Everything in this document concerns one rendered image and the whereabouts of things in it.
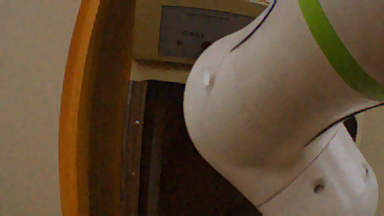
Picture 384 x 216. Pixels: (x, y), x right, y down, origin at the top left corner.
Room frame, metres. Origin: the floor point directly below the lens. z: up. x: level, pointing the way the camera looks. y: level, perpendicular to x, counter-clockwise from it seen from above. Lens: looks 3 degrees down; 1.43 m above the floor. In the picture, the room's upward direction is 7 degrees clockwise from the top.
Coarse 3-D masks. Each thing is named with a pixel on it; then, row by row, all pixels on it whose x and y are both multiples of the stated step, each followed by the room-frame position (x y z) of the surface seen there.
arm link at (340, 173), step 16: (336, 144) 0.75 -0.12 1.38; (352, 144) 0.77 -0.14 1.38; (320, 160) 0.74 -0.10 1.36; (336, 160) 0.74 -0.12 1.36; (352, 160) 0.75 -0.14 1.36; (304, 176) 0.74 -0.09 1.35; (320, 176) 0.74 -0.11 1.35; (336, 176) 0.74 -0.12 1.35; (352, 176) 0.74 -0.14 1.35; (368, 176) 0.76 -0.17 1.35; (288, 192) 0.75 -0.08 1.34; (304, 192) 0.74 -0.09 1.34; (320, 192) 0.74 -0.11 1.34; (336, 192) 0.74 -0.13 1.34; (352, 192) 0.74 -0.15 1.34; (368, 192) 0.75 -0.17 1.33; (272, 208) 0.76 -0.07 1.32; (288, 208) 0.75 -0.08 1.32; (304, 208) 0.74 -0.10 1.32; (320, 208) 0.74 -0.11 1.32; (336, 208) 0.73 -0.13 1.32; (352, 208) 0.73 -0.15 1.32; (368, 208) 0.74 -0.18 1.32
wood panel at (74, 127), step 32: (96, 0) 1.20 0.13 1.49; (128, 0) 1.47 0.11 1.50; (96, 32) 1.24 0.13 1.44; (128, 32) 1.56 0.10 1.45; (96, 64) 1.30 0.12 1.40; (128, 64) 1.64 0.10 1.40; (64, 96) 1.20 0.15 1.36; (96, 96) 1.35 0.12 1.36; (64, 128) 1.20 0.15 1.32; (96, 128) 1.38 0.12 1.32; (64, 160) 1.20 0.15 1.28; (96, 160) 1.39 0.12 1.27; (64, 192) 1.20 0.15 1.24; (96, 192) 1.38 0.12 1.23
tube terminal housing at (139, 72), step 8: (136, 64) 1.29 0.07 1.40; (144, 64) 1.28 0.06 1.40; (152, 64) 1.28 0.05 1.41; (160, 64) 1.28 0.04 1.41; (168, 64) 1.28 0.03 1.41; (176, 64) 1.28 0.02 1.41; (184, 64) 1.28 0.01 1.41; (136, 72) 1.29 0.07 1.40; (144, 72) 1.29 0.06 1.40; (152, 72) 1.28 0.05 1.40; (160, 72) 1.28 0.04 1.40; (168, 72) 1.28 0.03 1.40; (176, 72) 1.28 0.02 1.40; (184, 72) 1.28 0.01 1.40; (136, 80) 1.29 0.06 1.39; (168, 80) 1.28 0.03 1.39; (176, 80) 1.28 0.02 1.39; (184, 80) 1.28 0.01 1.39; (360, 120) 1.26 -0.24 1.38; (360, 128) 1.26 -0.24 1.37; (360, 136) 1.26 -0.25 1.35
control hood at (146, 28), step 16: (144, 0) 1.19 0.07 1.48; (160, 0) 1.18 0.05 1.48; (176, 0) 1.18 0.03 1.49; (192, 0) 1.18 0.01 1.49; (208, 0) 1.18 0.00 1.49; (224, 0) 1.17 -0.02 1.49; (240, 0) 1.17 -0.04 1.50; (256, 0) 1.16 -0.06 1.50; (144, 16) 1.21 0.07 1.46; (160, 16) 1.21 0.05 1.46; (256, 16) 1.18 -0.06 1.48; (144, 32) 1.23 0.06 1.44; (144, 48) 1.25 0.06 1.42; (192, 64) 1.26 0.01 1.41
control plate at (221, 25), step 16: (176, 16) 1.20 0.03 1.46; (192, 16) 1.20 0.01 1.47; (208, 16) 1.20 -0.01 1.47; (224, 16) 1.19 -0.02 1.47; (240, 16) 1.19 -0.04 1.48; (160, 32) 1.22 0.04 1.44; (176, 32) 1.22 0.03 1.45; (192, 32) 1.22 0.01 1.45; (208, 32) 1.21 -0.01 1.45; (224, 32) 1.21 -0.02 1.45; (160, 48) 1.24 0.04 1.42; (176, 48) 1.24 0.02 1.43; (192, 48) 1.24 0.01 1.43
